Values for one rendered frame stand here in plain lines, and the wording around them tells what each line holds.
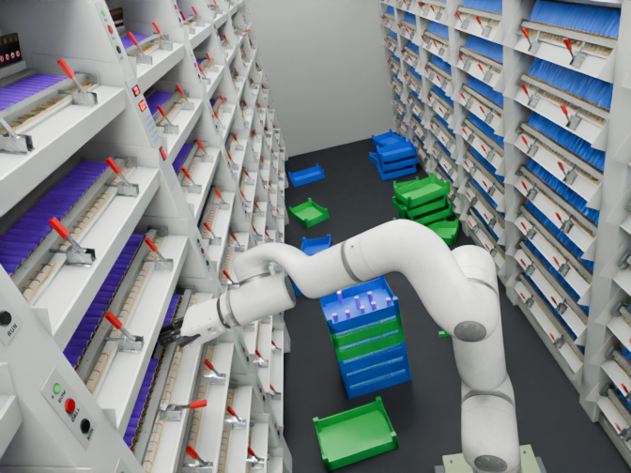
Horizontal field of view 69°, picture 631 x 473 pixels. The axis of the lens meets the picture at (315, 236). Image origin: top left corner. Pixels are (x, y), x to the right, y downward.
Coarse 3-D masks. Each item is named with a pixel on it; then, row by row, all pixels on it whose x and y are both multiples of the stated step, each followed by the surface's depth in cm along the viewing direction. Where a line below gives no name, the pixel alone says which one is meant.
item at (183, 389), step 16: (176, 288) 130; (192, 288) 130; (208, 288) 132; (192, 304) 128; (160, 352) 111; (192, 352) 113; (160, 368) 107; (176, 368) 108; (192, 368) 108; (176, 384) 104; (192, 384) 106; (176, 400) 100; (144, 416) 96; (160, 432) 93; (176, 432) 93; (160, 448) 90; (176, 448) 90; (160, 464) 87; (176, 464) 90
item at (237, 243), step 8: (232, 224) 202; (240, 224) 202; (248, 224) 202; (232, 232) 201; (240, 232) 203; (248, 232) 204; (232, 240) 196; (240, 240) 197; (248, 240) 204; (224, 248) 185; (232, 248) 191; (240, 248) 188; (224, 256) 180; (232, 256) 184; (224, 264) 180; (232, 264) 181; (224, 272) 163; (232, 272) 176; (224, 280) 171; (232, 280) 172; (224, 288) 167; (232, 288) 166
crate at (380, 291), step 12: (348, 288) 203; (360, 288) 204; (372, 288) 205; (384, 288) 205; (324, 300) 202; (336, 300) 205; (348, 300) 203; (360, 300) 201; (384, 300) 198; (396, 300) 186; (324, 312) 192; (336, 312) 199; (360, 312) 195; (372, 312) 186; (384, 312) 187; (396, 312) 189; (336, 324) 186; (348, 324) 187; (360, 324) 188
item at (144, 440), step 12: (180, 312) 121; (168, 348) 109; (168, 360) 106; (168, 372) 104; (156, 384) 100; (168, 384) 102; (156, 396) 97; (156, 408) 95; (144, 420) 92; (144, 432) 90; (156, 432) 91; (144, 444) 88; (144, 456) 86
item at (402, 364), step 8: (400, 360) 203; (376, 368) 202; (384, 368) 203; (392, 368) 204; (400, 368) 205; (344, 376) 200; (352, 376) 201; (360, 376) 202; (368, 376) 203; (376, 376) 204; (352, 384) 204
